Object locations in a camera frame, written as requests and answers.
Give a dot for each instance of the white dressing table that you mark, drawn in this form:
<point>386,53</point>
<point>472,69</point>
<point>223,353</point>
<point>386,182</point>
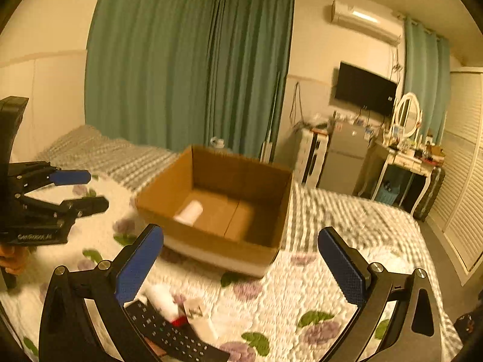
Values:
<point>403,162</point>

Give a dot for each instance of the black wall television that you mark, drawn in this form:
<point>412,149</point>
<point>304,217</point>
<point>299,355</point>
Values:
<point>364,88</point>

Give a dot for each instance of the white charger plug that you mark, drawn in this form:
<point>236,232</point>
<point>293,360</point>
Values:
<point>202,318</point>

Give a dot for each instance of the light green eyelet curtain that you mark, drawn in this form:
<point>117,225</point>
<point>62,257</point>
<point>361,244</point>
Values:
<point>426,83</point>

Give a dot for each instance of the grey checked bed sheet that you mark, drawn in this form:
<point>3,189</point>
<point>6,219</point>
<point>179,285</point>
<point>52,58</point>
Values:
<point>358,218</point>

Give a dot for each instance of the blue plastic basket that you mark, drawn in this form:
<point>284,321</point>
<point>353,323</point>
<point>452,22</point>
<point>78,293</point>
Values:
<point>388,194</point>

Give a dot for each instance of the wide green curtain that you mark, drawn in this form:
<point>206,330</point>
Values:
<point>151,64</point>

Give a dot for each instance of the clear water jug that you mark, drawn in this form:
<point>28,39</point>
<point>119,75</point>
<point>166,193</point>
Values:
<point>218,143</point>

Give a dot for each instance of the white ribbed suitcase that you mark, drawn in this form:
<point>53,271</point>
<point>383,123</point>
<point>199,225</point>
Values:
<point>307,158</point>

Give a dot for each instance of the white floral quilt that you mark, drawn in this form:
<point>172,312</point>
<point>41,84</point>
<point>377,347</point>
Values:
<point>279,309</point>

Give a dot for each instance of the white wall air conditioner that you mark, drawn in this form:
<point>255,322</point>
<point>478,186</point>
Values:
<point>364,20</point>

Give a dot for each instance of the brown cardboard box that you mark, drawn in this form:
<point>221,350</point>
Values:
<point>226,196</point>

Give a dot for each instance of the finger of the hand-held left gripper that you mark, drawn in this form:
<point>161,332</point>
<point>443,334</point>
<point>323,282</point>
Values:
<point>70,177</point>
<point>90,205</point>

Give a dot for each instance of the white louvred wardrobe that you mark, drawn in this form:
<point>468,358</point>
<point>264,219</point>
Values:
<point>462,177</point>

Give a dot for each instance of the pink red pouch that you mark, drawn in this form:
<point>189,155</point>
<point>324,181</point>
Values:
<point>154,348</point>

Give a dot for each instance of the person's dark patterned clothing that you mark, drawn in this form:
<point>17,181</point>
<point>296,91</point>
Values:
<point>469,328</point>

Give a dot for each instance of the white oval vanity mirror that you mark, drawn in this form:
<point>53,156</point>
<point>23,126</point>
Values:
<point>407,115</point>

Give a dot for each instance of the black remote control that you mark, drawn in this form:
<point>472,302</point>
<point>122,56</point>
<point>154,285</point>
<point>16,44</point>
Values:
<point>169,332</point>

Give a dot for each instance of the grey two-door fridge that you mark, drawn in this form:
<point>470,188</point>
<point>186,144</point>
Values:
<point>345,158</point>

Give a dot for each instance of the dark hard-shell suitcase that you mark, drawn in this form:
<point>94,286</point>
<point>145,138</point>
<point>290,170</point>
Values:
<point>430,192</point>

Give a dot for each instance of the white bottle with red cap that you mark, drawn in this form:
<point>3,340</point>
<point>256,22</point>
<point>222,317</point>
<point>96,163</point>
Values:
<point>162,303</point>

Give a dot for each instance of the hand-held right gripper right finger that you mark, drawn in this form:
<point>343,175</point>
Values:
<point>341,267</point>

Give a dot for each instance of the narrow green curtain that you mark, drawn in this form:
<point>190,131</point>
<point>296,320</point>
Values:
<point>253,75</point>

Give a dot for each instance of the plain white plastic bottle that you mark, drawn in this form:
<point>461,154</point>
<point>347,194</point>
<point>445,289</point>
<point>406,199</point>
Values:
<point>188,212</point>

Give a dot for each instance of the white mop pole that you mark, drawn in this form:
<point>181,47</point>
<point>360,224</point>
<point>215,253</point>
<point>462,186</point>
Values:
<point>269,128</point>

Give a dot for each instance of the person's left hand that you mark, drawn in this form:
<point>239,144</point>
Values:
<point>13,262</point>

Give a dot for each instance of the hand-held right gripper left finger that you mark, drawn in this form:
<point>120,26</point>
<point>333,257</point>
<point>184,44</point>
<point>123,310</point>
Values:
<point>139,267</point>

